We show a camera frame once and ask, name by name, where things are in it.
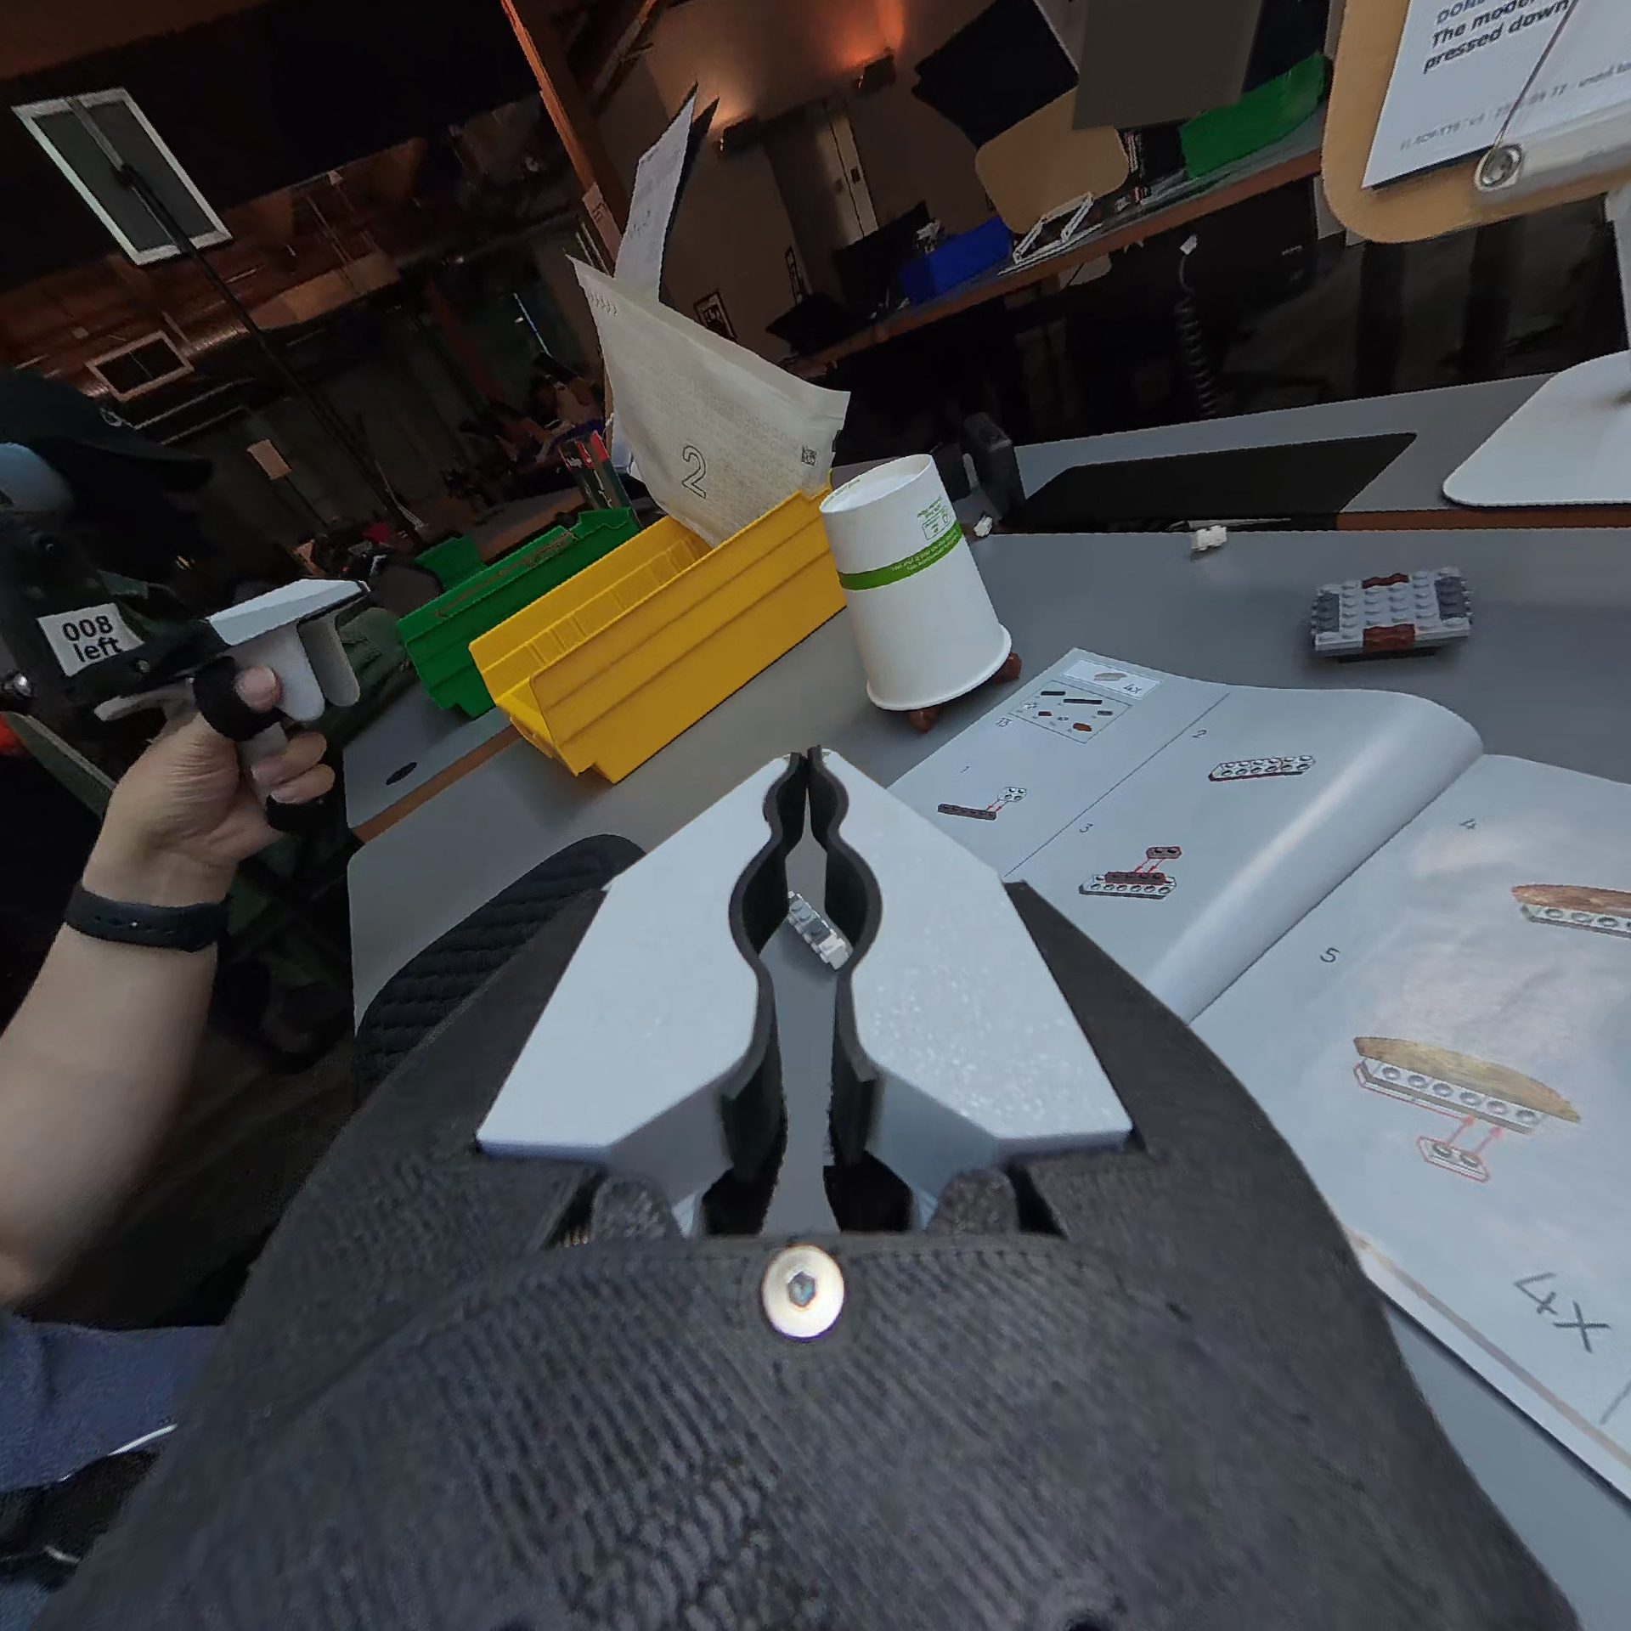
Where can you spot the person's left hand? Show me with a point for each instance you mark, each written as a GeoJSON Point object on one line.
{"type": "Point", "coordinates": [178, 816]}

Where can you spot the white lego frame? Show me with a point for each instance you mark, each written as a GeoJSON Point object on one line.
{"type": "Point", "coordinates": [1052, 229]}

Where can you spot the small rounded cardboard board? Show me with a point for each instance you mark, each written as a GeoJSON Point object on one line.
{"type": "Point", "coordinates": [1052, 160]}

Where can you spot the white paper bag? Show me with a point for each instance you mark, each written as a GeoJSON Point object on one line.
{"type": "Point", "coordinates": [714, 408]}

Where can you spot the green storage bin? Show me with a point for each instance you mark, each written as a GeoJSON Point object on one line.
{"type": "Point", "coordinates": [1255, 122]}

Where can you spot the white monitor stand base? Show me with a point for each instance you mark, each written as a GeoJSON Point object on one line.
{"type": "Point", "coordinates": [1554, 444]}

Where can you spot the person's left forearm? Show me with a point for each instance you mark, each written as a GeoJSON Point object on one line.
{"type": "Point", "coordinates": [88, 1097]}

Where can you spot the grey and brown lego assembly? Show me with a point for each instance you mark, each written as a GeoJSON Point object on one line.
{"type": "Point", "coordinates": [1389, 612]}

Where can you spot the black wristband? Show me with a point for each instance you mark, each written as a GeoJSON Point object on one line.
{"type": "Point", "coordinates": [148, 920]}

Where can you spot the white paper cup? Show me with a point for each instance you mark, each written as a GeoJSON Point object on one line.
{"type": "Point", "coordinates": [910, 599]}

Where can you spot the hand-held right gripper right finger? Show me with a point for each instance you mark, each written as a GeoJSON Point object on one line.
{"type": "Point", "coordinates": [983, 1019]}

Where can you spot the blue storage bin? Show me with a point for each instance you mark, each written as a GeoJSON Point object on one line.
{"type": "Point", "coordinates": [957, 261]}

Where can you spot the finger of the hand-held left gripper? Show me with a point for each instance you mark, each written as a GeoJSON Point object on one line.
{"type": "Point", "coordinates": [341, 670]}
{"type": "Point", "coordinates": [287, 612]}

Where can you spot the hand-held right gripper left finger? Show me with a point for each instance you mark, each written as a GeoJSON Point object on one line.
{"type": "Point", "coordinates": [599, 1019]}

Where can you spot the lego instruction booklet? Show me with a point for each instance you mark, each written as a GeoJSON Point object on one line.
{"type": "Point", "coordinates": [1337, 816]}

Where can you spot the printed white paper notice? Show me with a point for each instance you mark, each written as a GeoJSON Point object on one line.
{"type": "Point", "coordinates": [1453, 101]}

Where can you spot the large cardboard board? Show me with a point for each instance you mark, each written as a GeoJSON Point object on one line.
{"type": "Point", "coordinates": [1351, 178]}

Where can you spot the dark desk mat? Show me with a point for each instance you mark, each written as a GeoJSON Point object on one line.
{"type": "Point", "coordinates": [1210, 477]}

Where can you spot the black box device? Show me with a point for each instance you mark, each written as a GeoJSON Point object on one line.
{"type": "Point", "coordinates": [990, 457]}

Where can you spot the white paper sheet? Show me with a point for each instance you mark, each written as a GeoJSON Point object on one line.
{"type": "Point", "coordinates": [660, 190]}

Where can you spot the person's blue sleeve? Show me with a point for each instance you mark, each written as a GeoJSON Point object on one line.
{"type": "Point", "coordinates": [88, 1390]}

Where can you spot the white framed ceiling panel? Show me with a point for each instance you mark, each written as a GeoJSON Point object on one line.
{"type": "Point", "coordinates": [122, 174]}

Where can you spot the yellow plastic bin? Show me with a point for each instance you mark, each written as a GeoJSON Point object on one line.
{"type": "Point", "coordinates": [662, 636]}

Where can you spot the green plastic bin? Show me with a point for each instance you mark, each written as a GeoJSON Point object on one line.
{"type": "Point", "coordinates": [471, 612]}

